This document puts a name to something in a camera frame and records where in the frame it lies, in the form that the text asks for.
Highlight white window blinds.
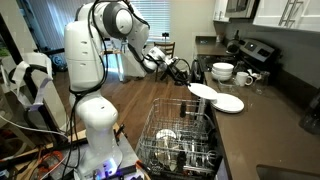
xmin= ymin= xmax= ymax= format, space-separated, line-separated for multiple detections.
xmin=129 ymin=0 xmax=172 ymax=43

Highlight orange cable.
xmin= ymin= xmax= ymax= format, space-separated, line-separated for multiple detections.
xmin=33 ymin=149 xmax=65 ymax=180

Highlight grey robot base table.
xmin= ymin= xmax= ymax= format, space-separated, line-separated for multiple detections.
xmin=59 ymin=133 xmax=146 ymax=180

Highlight white wire dishwasher rack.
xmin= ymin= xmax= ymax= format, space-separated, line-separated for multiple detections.
xmin=135 ymin=97 xmax=223 ymax=178

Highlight white ceramic mug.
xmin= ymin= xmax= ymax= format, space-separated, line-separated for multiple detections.
xmin=235 ymin=71 xmax=254 ymax=88

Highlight black cylindrical bottle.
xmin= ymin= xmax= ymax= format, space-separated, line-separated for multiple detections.
xmin=179 ymin=101 xmax=188 ymax=119

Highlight narrow white wall cabinet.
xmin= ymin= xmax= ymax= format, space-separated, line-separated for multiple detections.
xmin=213 ymin=0 xmax=231 ymax=23

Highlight white round plate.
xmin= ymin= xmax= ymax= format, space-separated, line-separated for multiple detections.
xmin=210 ymin=92 xmax=245 ymax=113
xmin=187 ymin=82 xmax=219 ymax=101
xmin=211 ymin=104 xmax=245 ymax=115

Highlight white cabinet with steel handles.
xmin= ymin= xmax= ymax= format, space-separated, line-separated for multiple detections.
xmin=253 ymin=0 xmax=320 ymax=34

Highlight white ceramic bowl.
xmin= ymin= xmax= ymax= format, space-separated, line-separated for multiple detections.
xmin=211 ymin=69 xmax=234 ymax=78
xmin=211 ymin=73 xmax=234 ymax=83
xmin=212 ymin=62 xmax=235 ymax=73

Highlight black coffee maker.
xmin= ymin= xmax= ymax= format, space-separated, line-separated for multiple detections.
xmin=298 ymin=88 xmax=320 ymax=136

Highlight clear glass jar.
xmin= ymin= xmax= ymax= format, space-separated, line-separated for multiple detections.
xmin=259 ymin=70 xmax=271 ymax=87

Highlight black kettle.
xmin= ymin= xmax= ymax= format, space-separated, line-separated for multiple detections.
xmin=226 ymin=29 xmax=242 ymax=55

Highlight black steel stove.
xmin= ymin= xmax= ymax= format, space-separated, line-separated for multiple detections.
xmin=194 ymin=38 xmax=277 ymax=85

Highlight steel microwave oven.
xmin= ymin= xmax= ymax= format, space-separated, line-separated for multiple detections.
xmin=224 ymin=0 xmax=260 ymax=20

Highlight clear glass food container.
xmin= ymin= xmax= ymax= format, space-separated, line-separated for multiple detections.
xmin=218 ymin=79 xmax=240 ymax=95

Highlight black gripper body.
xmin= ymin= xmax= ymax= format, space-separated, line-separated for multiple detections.
xmin=162 ymin=61 xmax=184 ymax=82

